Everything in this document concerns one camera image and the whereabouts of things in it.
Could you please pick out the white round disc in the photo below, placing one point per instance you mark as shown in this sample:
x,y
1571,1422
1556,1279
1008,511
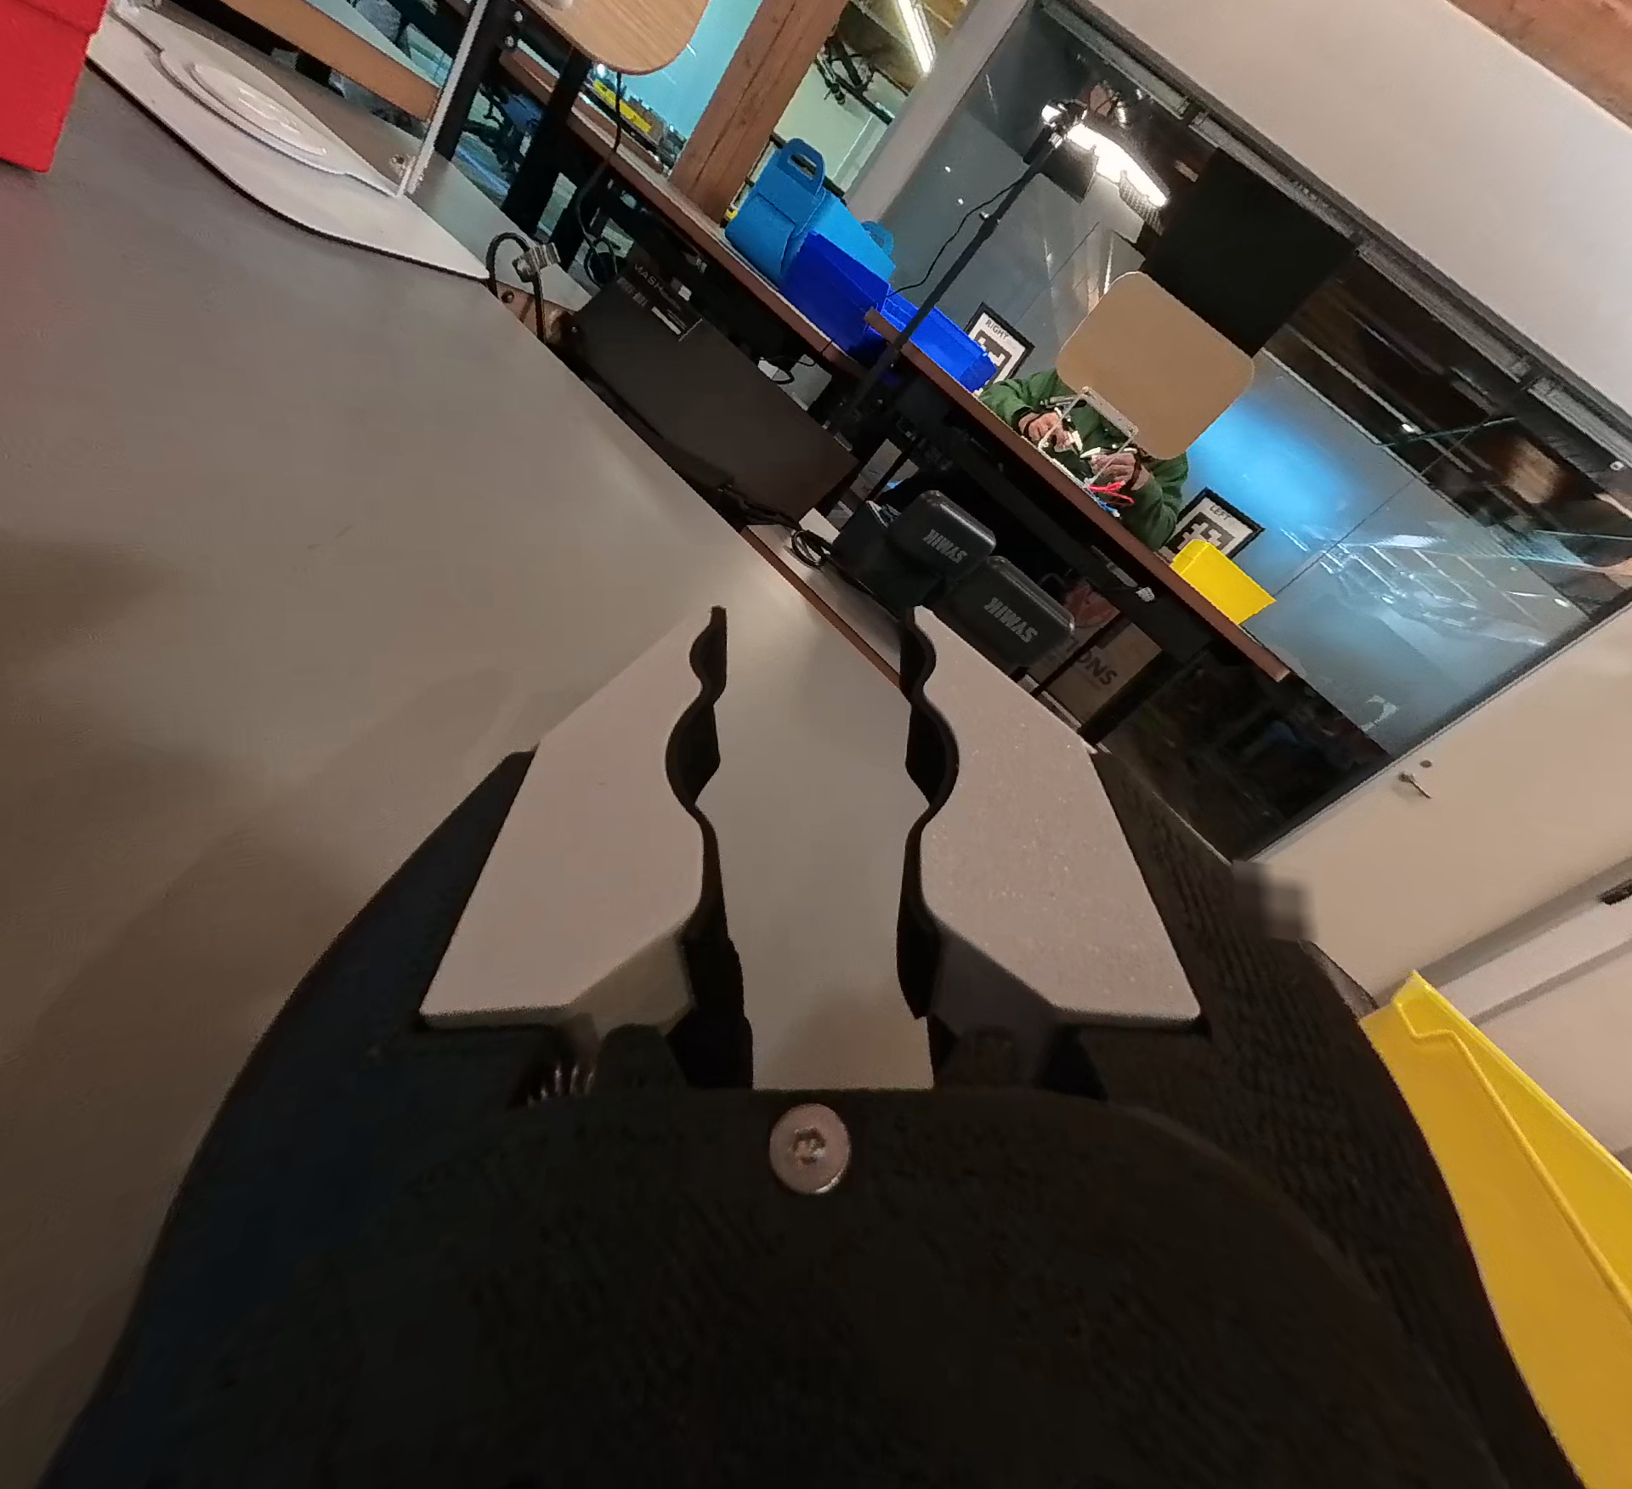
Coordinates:
x,y
267,113

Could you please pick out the wooden post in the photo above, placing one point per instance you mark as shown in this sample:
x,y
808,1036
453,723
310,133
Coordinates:
x,y
803,37

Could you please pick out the red plastic bin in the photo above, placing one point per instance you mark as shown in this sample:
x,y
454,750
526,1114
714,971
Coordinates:
x,y
51,11

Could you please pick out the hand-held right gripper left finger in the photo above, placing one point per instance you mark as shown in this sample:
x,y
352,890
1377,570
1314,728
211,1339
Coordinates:
x,y
573,878

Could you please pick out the cardboard box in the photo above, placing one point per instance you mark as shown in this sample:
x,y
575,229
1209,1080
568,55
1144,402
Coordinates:
x,y
1097,667

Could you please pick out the black light stand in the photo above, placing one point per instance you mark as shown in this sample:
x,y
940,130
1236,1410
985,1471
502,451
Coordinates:
x,y
969,240

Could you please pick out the yellow plastic bin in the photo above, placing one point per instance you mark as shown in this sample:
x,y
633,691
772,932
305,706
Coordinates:
x,y
1221,584
1530,1235

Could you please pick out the black rounded case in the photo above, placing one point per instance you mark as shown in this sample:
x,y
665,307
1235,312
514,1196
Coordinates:
x,y
874,553
1010,616
946,548

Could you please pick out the black equipment case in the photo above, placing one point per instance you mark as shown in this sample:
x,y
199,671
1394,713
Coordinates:
x,y
714,405

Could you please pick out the long wooden table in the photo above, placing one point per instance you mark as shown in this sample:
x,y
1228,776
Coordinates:
x,y
1148,562
714,230

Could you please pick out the framed black white tag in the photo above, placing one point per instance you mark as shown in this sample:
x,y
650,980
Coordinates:
x,y
1214,523
997,339

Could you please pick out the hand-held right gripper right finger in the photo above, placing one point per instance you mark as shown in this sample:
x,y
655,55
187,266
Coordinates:
x,y
1058,890

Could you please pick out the blue plastic bin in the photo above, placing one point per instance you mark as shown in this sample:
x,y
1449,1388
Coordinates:
x,y
842,298
944,349

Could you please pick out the white cabinet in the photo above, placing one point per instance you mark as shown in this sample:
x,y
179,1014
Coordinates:
x,y
1505,776

